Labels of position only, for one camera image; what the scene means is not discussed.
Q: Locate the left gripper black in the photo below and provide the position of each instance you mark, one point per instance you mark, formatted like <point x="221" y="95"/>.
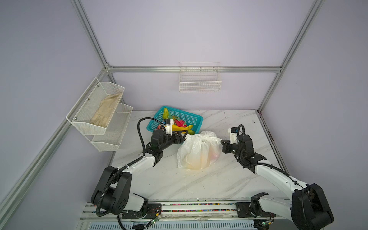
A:
<point x="175" y="137"/>

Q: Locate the yellow fake banana bunch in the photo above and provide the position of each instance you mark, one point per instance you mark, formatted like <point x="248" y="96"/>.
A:
<point x="188" y="128"/>

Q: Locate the upper white mesh shelf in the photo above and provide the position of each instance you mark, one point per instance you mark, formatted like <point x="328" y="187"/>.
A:
<point x="92" y="114"/>

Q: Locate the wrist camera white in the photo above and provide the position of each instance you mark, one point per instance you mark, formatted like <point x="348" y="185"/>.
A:
<point x="233" y="137"/>
<point x="168" y="128"/>

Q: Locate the green fake leafy fruit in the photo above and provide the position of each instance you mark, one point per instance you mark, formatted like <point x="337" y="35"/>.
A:
<point x="167" y="114"/>

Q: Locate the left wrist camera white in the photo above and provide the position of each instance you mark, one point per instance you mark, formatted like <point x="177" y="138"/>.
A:
<point x="168" y="128"/>

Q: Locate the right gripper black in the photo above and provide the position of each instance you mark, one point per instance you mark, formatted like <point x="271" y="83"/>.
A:
<point x="230" y="146"/>

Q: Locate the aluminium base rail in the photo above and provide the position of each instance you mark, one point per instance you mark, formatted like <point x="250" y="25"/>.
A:
<point x="189" y="215"/>

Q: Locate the white mesh shelf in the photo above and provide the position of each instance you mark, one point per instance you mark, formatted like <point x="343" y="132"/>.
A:
<point x="92" y="114"/>
<point x="114" y="134"/>

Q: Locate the pink fake dragon fruit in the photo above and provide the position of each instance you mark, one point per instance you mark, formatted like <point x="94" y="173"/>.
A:
<point x="180" y="123"/>

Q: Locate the lower white mesh shelf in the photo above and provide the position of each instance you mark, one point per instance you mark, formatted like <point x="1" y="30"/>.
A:
<point x="114" y="134"/>

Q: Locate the white lemon print plastic bag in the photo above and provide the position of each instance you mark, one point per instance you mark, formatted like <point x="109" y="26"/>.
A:
<point x="199" y="151"/>

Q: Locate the beige cloth in shelf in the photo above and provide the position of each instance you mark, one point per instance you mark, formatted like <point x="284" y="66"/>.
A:
<point x="105" y="110"/>

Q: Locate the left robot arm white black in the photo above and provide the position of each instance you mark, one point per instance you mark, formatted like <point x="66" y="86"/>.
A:
<point x="112" y="194"/>

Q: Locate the white wire wall basket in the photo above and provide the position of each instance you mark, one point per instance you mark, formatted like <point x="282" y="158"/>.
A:
<point x="199" y="77"/>

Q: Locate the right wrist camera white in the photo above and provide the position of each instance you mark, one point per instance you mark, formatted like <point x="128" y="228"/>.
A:
<point x="233" y="137"/>

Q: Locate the teal plastic basket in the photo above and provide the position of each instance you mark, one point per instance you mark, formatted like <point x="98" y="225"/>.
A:
<point x="189" y="118"/>

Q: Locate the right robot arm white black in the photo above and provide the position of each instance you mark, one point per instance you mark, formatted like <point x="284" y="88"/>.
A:
<point x="306" y="204"/>

